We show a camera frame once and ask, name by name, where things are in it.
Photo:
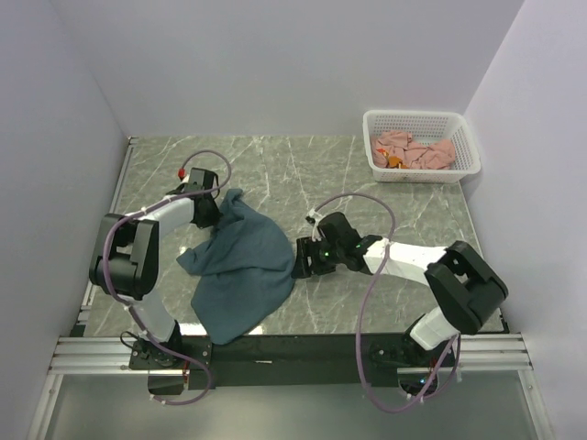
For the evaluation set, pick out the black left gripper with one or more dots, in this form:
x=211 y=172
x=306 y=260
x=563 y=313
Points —
x=214 y=216

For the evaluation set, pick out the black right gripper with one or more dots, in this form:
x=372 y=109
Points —
x=306 y=247

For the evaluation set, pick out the teal blue t shirt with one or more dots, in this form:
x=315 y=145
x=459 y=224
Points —
x=244 y=271

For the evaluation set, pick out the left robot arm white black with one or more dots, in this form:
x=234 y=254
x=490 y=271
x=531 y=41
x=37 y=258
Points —
x=126 y=261

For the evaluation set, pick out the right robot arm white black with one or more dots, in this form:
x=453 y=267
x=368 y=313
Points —
x=467 y=290

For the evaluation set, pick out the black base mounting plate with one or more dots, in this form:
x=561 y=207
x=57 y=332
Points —
x=279 y=360

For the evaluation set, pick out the white plastic mesh basket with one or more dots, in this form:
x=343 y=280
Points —
x=427 y=127

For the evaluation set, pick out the pink t shirt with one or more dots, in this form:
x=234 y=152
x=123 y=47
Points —
x=397 y=149

